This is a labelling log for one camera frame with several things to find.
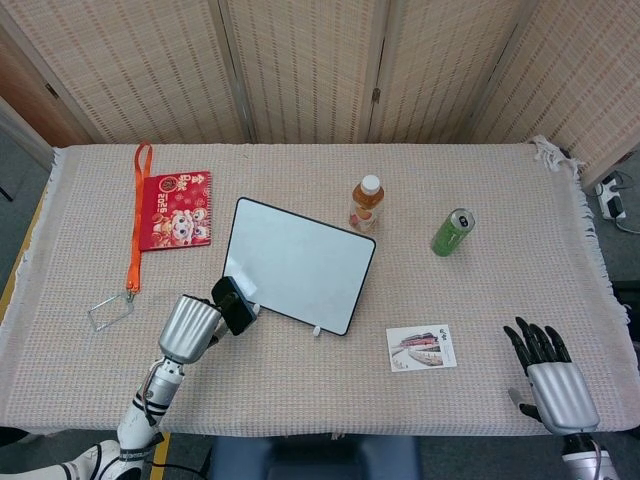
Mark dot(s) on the green drink can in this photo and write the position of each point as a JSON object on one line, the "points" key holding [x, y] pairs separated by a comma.
{"points": [[450, 235]]}

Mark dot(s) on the bamboo folding screen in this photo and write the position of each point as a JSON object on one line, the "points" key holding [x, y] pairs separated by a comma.
{"points": [[310, 70]]}

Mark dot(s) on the beige woven fringed tablecloth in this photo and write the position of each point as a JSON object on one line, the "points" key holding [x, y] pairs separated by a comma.
{"points": [[320, 390]]}

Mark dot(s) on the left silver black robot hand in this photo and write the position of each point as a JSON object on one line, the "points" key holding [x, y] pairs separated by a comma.
{"points": [[187, 327]]}

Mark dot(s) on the palace photo postcard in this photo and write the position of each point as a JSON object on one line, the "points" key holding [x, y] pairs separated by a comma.
{"points": [[422, 348]]}

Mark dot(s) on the blue robot base seat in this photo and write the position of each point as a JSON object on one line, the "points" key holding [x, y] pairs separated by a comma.
{"points": [[310, 460]]}

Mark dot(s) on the white power strip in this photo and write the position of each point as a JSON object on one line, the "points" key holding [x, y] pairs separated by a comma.
{"points": [[611, 200]]}

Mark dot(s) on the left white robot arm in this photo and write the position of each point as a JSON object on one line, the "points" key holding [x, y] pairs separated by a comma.
{"points": [[160, 387]]}

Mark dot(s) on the white board black frame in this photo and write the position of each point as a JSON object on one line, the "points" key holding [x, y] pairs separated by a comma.
{"points": [[305, 260]]}

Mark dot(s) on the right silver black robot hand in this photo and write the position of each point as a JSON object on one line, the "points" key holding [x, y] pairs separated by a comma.
{"points": [[562, 395]]}

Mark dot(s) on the red 2026 spiral calendar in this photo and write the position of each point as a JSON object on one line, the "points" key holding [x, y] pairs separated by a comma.
{"points": [[175, 212]]}

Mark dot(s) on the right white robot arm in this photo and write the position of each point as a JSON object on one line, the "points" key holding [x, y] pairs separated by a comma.
{"points": [[585, 460]]}

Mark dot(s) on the clear plastic badge holder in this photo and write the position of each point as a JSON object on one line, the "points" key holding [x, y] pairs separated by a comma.
{"points": [[111, 312]]}

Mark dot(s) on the amber tea bottle white cap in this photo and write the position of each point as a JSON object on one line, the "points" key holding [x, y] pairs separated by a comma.
{"points": [[367, 207]]}

